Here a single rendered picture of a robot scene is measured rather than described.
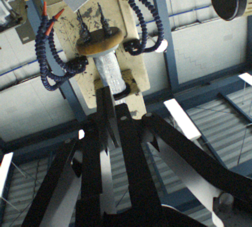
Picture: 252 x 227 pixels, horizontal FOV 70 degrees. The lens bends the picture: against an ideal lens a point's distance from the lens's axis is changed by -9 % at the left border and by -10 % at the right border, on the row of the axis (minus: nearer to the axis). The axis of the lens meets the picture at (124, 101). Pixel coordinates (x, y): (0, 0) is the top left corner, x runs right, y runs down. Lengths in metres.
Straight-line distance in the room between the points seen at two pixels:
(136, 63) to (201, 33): 6.14
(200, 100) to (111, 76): 6.19
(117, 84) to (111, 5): 0.36
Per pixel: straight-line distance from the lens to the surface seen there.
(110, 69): 0.75
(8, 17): 0.64
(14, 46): 6.36
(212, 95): 7.06
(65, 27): 0.93
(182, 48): 6.88
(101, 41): 0.67
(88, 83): 1.02
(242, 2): 0.80
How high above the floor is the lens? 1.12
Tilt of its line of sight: 34 degrees up
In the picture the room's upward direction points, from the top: 162 degrees clockwise
